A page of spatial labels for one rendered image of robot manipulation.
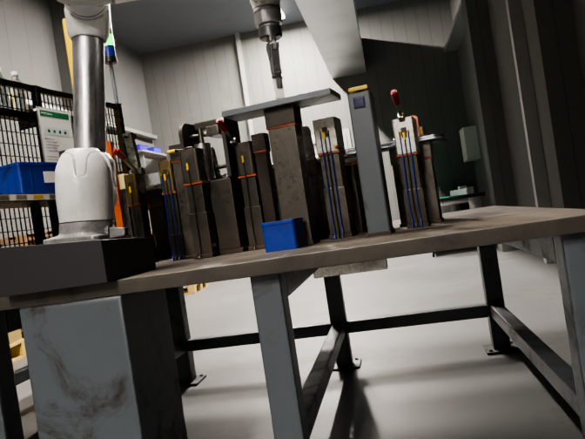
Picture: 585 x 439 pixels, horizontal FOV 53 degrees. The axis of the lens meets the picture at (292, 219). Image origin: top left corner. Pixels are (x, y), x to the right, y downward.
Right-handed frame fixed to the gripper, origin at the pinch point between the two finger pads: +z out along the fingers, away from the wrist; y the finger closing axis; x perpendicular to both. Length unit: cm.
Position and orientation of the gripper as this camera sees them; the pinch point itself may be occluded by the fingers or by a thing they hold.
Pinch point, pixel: (279, 88)
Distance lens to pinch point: 194.7
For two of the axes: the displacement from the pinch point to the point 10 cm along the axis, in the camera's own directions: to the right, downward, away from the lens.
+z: 1.5, 9.9, 0.1
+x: -9.8, 1.5, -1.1
